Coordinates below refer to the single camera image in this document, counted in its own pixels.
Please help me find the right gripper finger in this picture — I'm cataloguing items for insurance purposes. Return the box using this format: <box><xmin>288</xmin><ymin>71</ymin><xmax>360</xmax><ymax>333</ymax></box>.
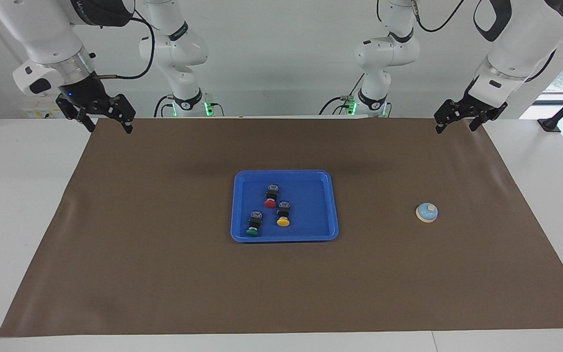
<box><xmin>111</xmin><ymin>94</ymin><xmax>136</xmax><ymax>134</ymax></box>
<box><xmin>56</xmin><ymin>95</ymin><xmax>96</xmax><ymax>132</ymax></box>

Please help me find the blue plastic tray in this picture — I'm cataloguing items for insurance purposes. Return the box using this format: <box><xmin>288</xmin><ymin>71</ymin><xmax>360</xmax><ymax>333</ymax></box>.
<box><xmin>230</xmin><ymin>170</ymin><xmax>339</xmax><ymax>243</ymax></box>

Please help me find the brown table mat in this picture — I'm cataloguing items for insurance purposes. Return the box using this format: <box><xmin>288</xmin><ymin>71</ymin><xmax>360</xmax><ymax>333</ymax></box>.
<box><xmin>0</xmin><ymin>116</ymin><xmax>563</xmax><ymax>338</ymax></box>

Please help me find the black left arm base cable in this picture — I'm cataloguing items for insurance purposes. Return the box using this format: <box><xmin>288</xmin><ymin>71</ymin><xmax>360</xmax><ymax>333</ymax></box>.
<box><xmin>318</xmin><ymin>95</ymin><xmax>358</xmax><ymax>116</ymax></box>

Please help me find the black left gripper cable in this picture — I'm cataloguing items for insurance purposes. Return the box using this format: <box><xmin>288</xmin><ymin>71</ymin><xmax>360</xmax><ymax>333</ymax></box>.
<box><xmin>525</xmin><ymin>48</ymin><xmax>557</xmax><ymax>82</ymax></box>

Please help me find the yellow mushroom push button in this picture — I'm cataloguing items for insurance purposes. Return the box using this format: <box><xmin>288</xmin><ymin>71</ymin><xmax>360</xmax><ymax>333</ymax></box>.
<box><xmin>276</xmin><ymin>200</ymin><xmax>292</xmax><ymax>227</ymax></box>

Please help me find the red mushroom push button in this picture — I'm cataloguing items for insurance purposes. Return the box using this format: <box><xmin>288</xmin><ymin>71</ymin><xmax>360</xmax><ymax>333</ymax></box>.
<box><xmin>264</xmin><ymin>184</ymin><xmax>281</xmax><ymax>209</ymax></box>

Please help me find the light blue service bell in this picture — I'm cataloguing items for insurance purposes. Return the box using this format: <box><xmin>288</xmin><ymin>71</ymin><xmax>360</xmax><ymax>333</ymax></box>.
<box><xmin>415</xmin><ymin>202</ymin><xmax>439</xmax><ymax>223</ymax></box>

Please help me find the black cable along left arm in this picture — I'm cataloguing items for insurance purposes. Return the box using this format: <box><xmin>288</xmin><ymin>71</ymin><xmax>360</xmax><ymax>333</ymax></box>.
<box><xmin>411</xmin><ymin>0</ymin><xmax>468</xmax><ymax>34</ymax></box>

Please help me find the green mushroom push button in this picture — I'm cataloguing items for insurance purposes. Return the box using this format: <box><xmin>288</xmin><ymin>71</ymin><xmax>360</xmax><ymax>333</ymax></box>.
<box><xmin>246</xmin><ymin>210</ymin><xmax>264</xmax><ymax>238</ymax></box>

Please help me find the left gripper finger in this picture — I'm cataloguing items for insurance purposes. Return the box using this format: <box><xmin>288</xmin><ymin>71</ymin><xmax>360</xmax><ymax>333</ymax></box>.
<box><xmin>469</xmin><ymin>110</ymin><xmax>503</xmax><ymax>132</ymax></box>
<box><xmin>433</xmin><ymin>99</ymin><xmax>462</xmax><ymax>133</ymax></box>

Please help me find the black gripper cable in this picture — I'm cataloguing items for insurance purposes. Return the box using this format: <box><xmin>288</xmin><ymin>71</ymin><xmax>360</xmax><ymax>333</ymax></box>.
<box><xmin>93</xmin><ymin>10</ymin><xmax>156</xmax><ymax>80</ymax></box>
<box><xmin>525</xmin><ymin>48</ymin><xmax>557</xmax><ymax>82</ymax></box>

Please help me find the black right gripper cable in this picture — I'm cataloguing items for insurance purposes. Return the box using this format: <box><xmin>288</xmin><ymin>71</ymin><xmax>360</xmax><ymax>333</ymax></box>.
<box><xmin>93</xmin><ymin>10</ymin><xmax>156</xmax><ymax>80</ymax></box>

